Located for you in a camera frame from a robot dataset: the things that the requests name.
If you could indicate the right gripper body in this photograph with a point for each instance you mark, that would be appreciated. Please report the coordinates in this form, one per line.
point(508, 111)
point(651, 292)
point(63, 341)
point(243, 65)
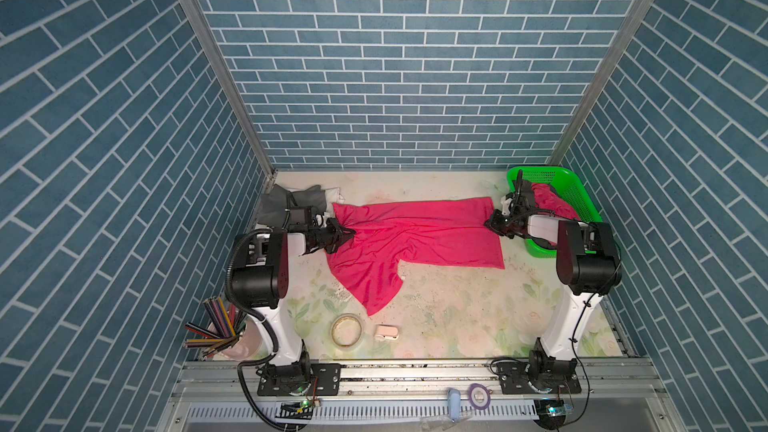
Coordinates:
point(503, 224)

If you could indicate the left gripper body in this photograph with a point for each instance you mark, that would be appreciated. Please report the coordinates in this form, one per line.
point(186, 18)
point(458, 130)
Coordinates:
point(325, 236)

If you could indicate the magenta t shirt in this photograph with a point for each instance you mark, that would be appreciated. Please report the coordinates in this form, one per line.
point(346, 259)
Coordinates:
point(547, 198)
point(441, 233)

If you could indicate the green plastic basket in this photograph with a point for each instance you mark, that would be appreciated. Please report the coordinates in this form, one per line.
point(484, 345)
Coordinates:
point(570, 192)

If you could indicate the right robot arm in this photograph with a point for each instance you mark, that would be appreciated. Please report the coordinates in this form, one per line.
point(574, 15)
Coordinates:
point(587, 264)

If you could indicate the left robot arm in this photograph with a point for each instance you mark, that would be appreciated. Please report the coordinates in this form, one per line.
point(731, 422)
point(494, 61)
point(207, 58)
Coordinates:
point(257, 279)

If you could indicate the folded grey t shirt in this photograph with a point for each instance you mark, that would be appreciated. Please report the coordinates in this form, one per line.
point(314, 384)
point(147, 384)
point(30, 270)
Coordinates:
point(283, 209)

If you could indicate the tape roll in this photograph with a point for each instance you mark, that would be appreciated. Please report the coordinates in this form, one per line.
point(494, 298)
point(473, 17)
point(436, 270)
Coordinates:
point(346, 331)

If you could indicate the pink eraser block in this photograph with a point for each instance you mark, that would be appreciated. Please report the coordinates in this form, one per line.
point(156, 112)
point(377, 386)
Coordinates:
point(386, 332)

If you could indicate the cup of coloured pencils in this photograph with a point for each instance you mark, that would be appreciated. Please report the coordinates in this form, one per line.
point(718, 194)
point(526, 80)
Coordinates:
point(226, 333)

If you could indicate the left circuit board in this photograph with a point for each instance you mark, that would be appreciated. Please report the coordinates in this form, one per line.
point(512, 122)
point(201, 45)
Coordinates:
point(301, 410)

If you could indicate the circuit board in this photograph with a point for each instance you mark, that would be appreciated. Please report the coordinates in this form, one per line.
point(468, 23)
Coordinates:
point(301, 410)
point(550, 414)

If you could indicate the blue white small bottle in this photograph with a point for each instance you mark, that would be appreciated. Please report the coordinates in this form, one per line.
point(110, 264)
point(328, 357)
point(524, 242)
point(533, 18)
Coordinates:
point(454, 404)

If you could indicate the right circuit board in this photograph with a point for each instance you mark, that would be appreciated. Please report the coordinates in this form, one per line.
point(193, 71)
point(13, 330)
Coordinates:
point(550, 414)

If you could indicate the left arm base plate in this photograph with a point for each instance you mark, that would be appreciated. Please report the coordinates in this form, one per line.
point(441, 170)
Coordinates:
point(299, 379)

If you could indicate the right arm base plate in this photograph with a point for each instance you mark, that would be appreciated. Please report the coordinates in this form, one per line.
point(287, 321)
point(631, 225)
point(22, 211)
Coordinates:
point(514, 379)

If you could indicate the aluminium rail frame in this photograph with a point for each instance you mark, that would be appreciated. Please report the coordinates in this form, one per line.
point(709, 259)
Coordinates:
point(406, 390)

